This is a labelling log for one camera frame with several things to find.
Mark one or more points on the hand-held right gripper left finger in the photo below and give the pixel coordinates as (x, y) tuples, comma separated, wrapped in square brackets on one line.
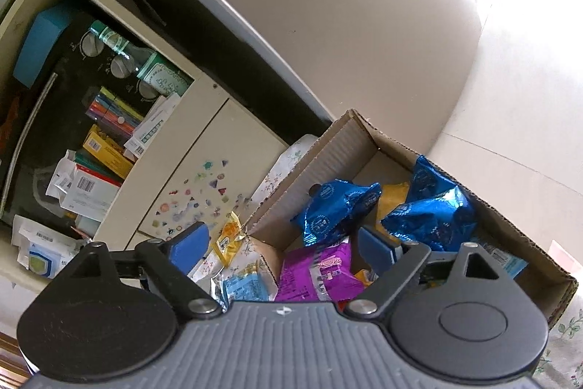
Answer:
[(189, 244)]

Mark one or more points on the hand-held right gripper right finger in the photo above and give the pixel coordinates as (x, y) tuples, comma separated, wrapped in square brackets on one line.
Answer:
[(374, 247)]

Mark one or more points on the blue foil snack packet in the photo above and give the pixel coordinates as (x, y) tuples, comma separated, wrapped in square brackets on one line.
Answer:
[(432, 211), (337, 211)]

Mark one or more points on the purple snack packet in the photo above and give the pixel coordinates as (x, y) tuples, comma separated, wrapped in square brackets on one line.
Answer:
[(314, 275)]

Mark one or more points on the brown cardboard box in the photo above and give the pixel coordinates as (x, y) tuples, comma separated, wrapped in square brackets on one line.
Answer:
[(328, 161)]

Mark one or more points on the pale blue white snack packet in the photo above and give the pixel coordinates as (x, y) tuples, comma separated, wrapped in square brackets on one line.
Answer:
[(505, 261)]

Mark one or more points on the small yellow snack packet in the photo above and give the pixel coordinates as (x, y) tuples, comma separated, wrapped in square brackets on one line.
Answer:
[(230, 234)]

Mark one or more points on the coloured sticker sheet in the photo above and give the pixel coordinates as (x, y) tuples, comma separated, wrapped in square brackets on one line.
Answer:
[(200, 197)]

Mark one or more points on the light blue snack packet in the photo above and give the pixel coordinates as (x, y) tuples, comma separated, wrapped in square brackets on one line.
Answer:
[(246, 285)]

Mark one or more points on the white barcode carton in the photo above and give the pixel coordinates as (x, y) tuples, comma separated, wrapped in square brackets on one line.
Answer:
[(89, 193)]

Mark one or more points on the cream shelf cabinet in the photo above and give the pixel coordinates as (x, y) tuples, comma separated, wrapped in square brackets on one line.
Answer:
[(218, 129)]

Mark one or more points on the long white carton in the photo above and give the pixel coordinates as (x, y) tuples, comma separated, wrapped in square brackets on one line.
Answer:
[(152, 127)]

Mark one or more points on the floral cloth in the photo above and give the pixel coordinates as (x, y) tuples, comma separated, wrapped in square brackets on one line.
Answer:
[(287, 161)]

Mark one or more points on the yellow carton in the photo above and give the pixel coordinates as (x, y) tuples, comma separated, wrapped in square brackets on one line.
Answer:
[(107, 152)]

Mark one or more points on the white carton with green square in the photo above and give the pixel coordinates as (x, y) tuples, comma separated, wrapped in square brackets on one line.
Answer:
[(38, 254)]

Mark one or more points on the pack of coloured markers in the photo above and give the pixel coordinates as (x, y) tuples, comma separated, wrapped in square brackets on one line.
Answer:
[(114, 113)]

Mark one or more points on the green glass bottle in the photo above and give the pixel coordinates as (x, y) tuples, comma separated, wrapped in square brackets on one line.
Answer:
[(155, 67)]

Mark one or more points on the pink card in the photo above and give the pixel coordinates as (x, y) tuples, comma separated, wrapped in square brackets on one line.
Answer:
[(561, 253)]

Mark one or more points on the beige refrigerator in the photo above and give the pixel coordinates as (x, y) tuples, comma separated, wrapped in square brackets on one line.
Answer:
[(364, 29)]

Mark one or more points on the blue box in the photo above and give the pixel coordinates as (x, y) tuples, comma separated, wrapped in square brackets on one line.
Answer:
[(41, 38)]

